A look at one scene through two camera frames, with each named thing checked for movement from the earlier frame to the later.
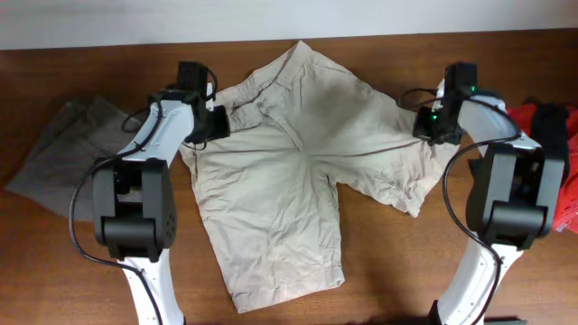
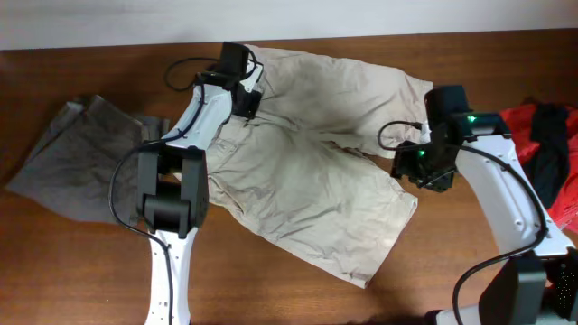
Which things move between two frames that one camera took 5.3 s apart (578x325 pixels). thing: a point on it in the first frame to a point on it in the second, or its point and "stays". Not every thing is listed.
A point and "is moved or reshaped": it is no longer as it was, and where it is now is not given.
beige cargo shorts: x=298 y=123 is moved or reshaped
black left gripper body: x=213 y=125 to x=247 y=102
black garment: x=549 y=127 stays
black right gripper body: x=430 y=127 to x=424 y=171
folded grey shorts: x=84 y=132 stays
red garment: x=567 y=219 stays
